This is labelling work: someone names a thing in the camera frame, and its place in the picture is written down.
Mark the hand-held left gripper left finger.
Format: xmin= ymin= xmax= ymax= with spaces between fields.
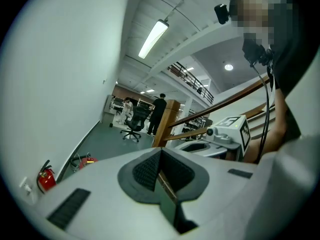
xmin=32 ymin=147 xmax=181 ymax=240

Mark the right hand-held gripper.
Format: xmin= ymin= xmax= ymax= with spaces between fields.
xmin=174 ymin=115 xmax=252 ymax=161

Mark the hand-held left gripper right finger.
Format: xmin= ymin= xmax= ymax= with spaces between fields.
xmin=161 ymin=147 xmax=258 ymax=239

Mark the person's right forearm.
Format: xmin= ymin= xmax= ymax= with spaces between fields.
xmin=243 ymin=87 xmax=288 ymax=164

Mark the wooden stair handrail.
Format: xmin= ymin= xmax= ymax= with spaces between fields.
xmin=167 ymin=75 xmax=272 ymax=129

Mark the red fire extinguisher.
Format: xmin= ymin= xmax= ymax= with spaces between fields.
xmin=36 ymin=159 xmax=57 ymax=195

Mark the grey cabinet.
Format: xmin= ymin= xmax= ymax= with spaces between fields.
xmin=101 ymin=94 xmax=118 ymax=125

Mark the black balcony railing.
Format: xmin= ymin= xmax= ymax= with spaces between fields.
xmin=166 ymin=61 xmax=215 ymax=105

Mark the black office chair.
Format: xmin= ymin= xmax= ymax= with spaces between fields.
xmin=119 ymin=104 xmax=153 ymax=143

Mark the black chest-mounted device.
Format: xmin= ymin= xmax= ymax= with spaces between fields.
xmin=241 ymin=38 xmax=275 ymax=69

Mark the person's black top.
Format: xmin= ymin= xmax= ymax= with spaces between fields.
xmin=267 ymin=6 xmax=311 ymax=144

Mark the long ceiling lamp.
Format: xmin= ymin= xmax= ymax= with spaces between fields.
xmin=137 ymin=18 xmax=170 ymax=60

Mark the person's head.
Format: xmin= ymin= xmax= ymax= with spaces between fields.
xmin=229 ymin=0 xmax=293 ymax=47

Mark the black vacuum hose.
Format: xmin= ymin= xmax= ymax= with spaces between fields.
xmin=68 ymin=152 xmax=91 ymax=173

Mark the wooden newel post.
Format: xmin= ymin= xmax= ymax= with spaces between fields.
xmin=151 ymin=99 xmax=182 ymax=149

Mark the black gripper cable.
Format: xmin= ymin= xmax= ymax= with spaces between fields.
xmin=251 ymin=63 xmax=272 ymax=164

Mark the white wall socket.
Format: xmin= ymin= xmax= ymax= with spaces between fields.
xmin=18 ymin=175 xmax=35 ymax=197

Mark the black head-mounted camera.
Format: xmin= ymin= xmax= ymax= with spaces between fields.
xmin=214 ymin=3 xmax=230 ymax=25

